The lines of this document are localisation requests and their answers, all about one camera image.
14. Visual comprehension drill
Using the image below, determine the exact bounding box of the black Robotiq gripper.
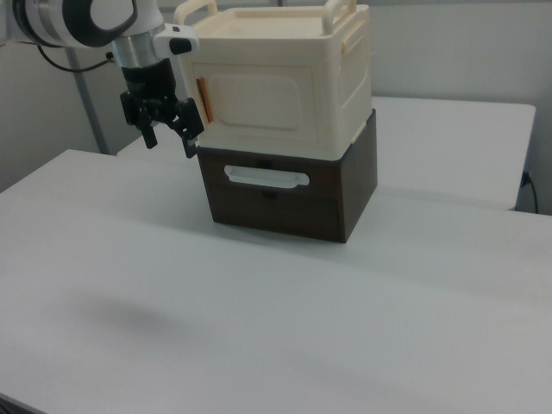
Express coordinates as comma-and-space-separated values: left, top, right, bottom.
119, 59, 205, 159

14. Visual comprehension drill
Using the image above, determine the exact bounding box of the wooden door handle strip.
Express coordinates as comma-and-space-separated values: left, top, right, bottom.
196, 77, 214, 125

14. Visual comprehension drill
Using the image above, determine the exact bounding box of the cream cabinet door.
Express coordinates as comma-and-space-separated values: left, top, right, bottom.
191, 63, 323, 144

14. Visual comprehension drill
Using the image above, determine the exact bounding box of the cream plastic cabinet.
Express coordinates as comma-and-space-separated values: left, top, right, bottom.
173, 0, 373, 161

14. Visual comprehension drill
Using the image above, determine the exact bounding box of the dark brown drawer box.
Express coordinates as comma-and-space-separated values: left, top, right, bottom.
197, 107, 379, 245

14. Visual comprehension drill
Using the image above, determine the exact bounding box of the grey metal frame post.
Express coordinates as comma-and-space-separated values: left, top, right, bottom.
64, 46, 110, 154

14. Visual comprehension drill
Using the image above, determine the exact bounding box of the white drawer handle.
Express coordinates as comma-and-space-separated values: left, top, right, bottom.
223, 164, 311, 191

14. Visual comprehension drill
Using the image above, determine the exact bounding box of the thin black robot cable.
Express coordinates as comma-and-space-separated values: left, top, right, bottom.
37, 42, 116, 72

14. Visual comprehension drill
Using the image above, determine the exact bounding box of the black table power cable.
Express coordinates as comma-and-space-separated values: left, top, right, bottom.
521, 171, 541, 214

